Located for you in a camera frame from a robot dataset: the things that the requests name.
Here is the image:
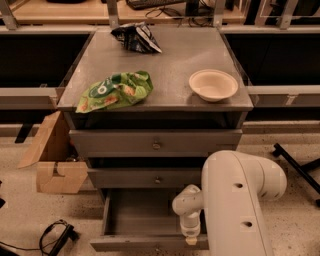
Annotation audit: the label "black metal stand leg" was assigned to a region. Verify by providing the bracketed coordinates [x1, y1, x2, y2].
[272, 143, 320, 209]

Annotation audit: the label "grey top drawer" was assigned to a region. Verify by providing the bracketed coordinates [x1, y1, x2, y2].
[70, 129, 242, 159]

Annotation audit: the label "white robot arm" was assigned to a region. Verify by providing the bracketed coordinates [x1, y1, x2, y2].
[172, 150, 287, 256]

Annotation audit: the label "wooden desk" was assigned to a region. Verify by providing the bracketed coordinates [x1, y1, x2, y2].
[0, 0, 249, 26]

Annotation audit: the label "green chip bag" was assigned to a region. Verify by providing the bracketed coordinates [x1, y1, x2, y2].
[76, 71, 153, 113]

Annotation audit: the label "black keyboard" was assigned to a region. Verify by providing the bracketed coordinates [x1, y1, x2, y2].
[126, 0, 185, 10]

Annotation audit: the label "black desk cables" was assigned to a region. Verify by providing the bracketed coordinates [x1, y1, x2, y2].
[145, 5, 216, 28]

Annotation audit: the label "grey bottom drawer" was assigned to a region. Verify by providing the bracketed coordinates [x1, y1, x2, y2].
[90, 188, 209, 252]

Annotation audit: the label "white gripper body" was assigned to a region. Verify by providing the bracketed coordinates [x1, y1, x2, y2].
[172, 184, 203, 238]

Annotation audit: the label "brown cardboard box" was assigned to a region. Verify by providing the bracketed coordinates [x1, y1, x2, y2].
[17, 111, 87, 194]

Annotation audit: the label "grey drawer cabinet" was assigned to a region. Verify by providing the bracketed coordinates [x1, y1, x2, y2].
[57, 26, 255, 201]

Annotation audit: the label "grey middle drawer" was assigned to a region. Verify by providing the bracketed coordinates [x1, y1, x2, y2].
[88, 168, 201, 188]

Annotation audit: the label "dark blue chip bag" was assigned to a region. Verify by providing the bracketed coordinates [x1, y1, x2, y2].
[111, 22, 162, 54]

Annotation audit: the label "grey drawer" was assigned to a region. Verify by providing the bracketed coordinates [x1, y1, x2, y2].
[90, 188, 209, 252]
[70, 129, 242, 159]
[88, 168, 201, 188]

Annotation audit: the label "white paper bowl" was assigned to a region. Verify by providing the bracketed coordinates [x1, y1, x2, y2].
[189, 69, 239, 102]

